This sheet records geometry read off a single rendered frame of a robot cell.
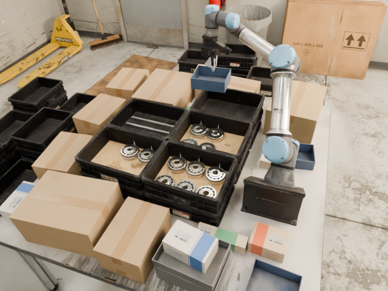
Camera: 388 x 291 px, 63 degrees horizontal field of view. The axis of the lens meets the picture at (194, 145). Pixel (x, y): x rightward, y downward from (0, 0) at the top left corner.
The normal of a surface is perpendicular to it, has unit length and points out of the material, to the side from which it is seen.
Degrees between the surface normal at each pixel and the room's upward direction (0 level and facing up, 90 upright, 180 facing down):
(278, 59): 41
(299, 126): 90
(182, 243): 0
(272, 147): 56
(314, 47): 76
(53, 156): 0
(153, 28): 90
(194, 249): 0
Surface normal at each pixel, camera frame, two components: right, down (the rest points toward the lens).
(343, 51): -0.33, 0.44
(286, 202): -0.36, 0.64
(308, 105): -0.04, -0.74
